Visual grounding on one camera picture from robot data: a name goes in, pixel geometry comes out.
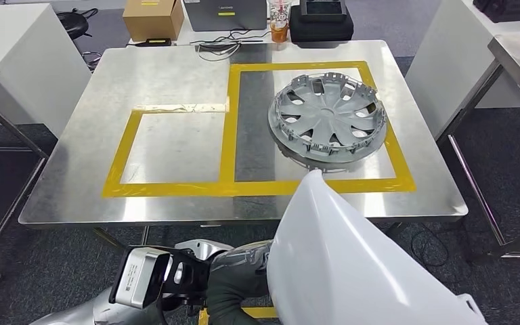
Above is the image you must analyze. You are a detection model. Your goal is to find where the stainless steel workbench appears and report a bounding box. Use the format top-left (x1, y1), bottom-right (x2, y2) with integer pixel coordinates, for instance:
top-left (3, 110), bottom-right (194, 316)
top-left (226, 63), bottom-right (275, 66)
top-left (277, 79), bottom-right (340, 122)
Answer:
top-left (18, 39), bottom-right (470, 252)

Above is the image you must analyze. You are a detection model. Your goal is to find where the black boxy device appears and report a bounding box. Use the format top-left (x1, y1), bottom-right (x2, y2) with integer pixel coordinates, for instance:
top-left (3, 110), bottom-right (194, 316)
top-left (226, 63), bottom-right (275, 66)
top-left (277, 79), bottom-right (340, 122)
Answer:
top-left (299, 0), bottom-right (348, 24)

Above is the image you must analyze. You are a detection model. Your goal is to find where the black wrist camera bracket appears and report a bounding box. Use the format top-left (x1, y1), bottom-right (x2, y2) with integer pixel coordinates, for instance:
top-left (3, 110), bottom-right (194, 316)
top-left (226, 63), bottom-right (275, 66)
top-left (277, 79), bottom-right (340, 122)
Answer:
top-left (158, 248), bottom-right (213, 315)

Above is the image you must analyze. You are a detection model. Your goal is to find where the black cable bundle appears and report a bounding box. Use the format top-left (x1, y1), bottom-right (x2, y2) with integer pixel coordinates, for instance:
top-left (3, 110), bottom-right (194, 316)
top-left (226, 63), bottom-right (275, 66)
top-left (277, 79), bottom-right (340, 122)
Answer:
top-left (189, 28), bottom-right (274, 62)

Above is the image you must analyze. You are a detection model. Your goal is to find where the small black yellow-labelled device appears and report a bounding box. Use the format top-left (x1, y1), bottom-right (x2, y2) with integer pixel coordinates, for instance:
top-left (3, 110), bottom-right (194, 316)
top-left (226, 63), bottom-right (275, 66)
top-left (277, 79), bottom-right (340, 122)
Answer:
top-left (134, 37), bottom-right (173, 49)

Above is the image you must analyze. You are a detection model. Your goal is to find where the grey laptop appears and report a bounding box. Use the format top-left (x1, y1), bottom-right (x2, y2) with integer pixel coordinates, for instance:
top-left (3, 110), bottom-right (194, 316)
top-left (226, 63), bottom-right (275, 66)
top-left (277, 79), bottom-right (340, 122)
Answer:
top-left (182, 0), bottom-right (268, 33)

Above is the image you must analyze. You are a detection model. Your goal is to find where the white table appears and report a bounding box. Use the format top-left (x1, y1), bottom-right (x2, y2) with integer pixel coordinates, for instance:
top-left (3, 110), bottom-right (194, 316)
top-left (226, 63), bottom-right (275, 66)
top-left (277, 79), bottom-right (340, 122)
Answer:
top-left (0, 3), bottom-right (93, 137)
top-left (406, 0), bottom-right (520, 140)
top-left (127, 18), bottom-right (301, 47)

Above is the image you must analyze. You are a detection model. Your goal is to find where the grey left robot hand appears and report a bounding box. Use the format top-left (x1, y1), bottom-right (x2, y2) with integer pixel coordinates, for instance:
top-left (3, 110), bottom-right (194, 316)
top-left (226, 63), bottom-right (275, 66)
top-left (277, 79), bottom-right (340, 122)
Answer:
top-left (211, 241), bottom-right (274, 297)

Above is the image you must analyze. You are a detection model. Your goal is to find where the black round stool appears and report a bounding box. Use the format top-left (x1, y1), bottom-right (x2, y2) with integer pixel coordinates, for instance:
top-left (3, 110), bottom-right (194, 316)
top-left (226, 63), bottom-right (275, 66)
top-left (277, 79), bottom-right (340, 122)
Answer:
top-left (56, 7), bottom-right (94, 41)

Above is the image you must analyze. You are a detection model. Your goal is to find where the black bag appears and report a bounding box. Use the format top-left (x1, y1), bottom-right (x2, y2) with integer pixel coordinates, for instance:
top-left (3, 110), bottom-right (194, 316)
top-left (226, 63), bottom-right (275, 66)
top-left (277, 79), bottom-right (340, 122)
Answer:
top-left (473, 0), bottom-right (520, 23)

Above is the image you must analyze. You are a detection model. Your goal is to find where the white curved plastic car part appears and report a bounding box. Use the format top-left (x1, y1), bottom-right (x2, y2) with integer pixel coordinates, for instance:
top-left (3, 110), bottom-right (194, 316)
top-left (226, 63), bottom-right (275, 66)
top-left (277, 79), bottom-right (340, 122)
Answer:
top-left (266, 169), bottom-right (490, 325)

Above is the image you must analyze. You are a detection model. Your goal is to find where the clear plastic drink cup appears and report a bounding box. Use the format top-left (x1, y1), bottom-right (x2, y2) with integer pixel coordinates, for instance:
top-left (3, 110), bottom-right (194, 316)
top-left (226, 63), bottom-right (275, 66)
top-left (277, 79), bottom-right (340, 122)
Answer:
top-left (267, 0), bottom-right (293, 45)

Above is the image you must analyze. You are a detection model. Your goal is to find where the black carrying case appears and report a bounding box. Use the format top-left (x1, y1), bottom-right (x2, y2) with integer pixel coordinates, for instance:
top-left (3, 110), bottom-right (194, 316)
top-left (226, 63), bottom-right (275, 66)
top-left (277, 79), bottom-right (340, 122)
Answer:
top-left (288, 4), bottom-right (355, 44)

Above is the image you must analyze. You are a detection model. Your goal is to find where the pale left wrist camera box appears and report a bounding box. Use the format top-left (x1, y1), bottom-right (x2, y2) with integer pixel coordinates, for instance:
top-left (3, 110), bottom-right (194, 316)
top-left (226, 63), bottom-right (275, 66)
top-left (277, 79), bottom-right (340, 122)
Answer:
top-left (108, 246), bottom-right (171, 311)

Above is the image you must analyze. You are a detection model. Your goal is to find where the grey plastic wheel hubcap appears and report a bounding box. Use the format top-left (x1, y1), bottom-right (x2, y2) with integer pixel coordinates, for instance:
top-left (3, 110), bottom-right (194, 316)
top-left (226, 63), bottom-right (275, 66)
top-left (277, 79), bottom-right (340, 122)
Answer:
top-left (267, 71), bottom-right (388, 165)

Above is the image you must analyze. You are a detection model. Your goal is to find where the steel table frame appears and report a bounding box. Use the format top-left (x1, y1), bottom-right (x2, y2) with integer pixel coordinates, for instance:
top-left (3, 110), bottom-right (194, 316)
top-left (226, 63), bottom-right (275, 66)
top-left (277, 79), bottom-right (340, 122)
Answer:
top-left (0, 67), bottom-right (50, 281)

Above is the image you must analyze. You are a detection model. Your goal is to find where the brown cardboard box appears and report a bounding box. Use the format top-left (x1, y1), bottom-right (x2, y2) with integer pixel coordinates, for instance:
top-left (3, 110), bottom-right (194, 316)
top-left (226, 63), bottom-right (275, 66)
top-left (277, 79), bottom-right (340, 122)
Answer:
top-left (122, 0), bottom-right (186, 43)

